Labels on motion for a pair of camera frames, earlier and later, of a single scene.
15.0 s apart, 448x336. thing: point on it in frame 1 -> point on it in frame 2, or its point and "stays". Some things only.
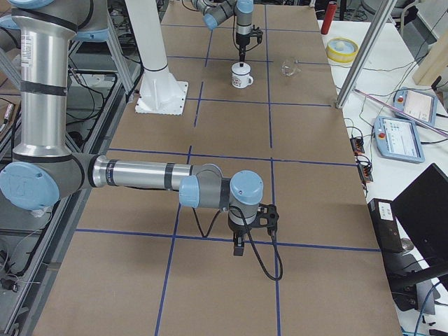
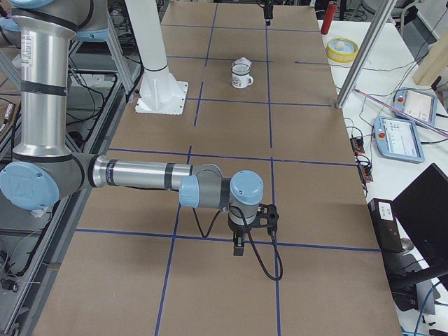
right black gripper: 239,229 stays
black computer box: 384,215 stays
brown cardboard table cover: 136,264 stays
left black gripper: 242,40 -> 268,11
